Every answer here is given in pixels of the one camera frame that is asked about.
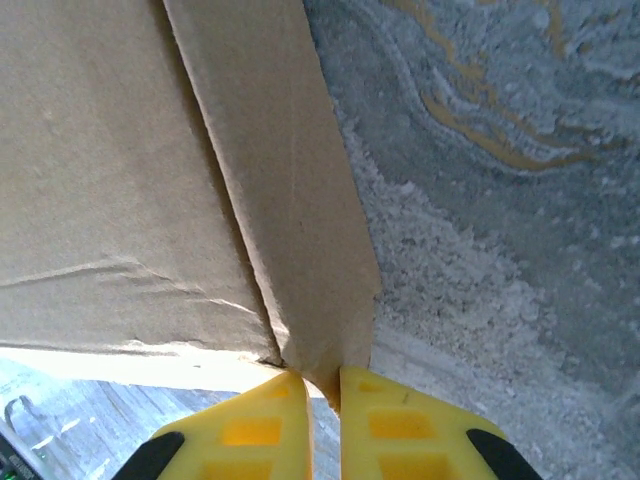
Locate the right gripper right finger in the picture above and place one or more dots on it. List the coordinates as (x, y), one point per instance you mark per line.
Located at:
(400, 440)

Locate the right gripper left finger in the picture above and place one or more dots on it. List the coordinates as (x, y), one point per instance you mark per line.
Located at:
(250, 450)

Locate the brown cardboard box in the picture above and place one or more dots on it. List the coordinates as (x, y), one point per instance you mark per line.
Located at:
(125, 175)

